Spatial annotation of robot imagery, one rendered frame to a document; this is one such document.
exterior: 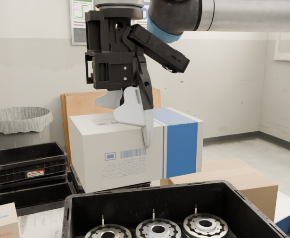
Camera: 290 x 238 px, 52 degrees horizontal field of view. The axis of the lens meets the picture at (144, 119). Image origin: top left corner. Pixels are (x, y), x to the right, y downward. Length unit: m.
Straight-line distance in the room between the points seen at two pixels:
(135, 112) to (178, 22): 0.21
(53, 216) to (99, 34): 0.75
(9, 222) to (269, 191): 0.76
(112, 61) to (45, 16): 2.63
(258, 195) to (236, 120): 3.18
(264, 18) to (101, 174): 0.41
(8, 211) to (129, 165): 0.62
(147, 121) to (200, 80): 3.23
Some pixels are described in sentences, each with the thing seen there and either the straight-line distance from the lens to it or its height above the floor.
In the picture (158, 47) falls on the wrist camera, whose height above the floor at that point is 1.26.
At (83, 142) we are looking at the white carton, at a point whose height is 1.13.
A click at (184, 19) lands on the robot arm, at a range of 0.56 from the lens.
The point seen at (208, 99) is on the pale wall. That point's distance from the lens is 3.76.
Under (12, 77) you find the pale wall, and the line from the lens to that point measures 3.05.
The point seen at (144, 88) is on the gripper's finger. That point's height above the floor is 1.20.
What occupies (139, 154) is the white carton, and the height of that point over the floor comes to 1.10.
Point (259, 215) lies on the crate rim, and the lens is 0.67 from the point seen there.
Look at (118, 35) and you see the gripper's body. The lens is 0.46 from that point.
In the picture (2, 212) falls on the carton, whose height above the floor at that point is 0.77.
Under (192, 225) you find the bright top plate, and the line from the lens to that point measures 0.72.
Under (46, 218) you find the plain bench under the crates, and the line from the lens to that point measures 1.09.
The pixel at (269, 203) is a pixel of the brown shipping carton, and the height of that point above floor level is 0.80.
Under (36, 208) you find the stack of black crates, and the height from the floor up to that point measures 0.38.
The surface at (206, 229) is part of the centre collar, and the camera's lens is 0.71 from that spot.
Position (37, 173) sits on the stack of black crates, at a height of 0.52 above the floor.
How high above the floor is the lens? 1.26
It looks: 14 degrees down
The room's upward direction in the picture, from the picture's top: straight up
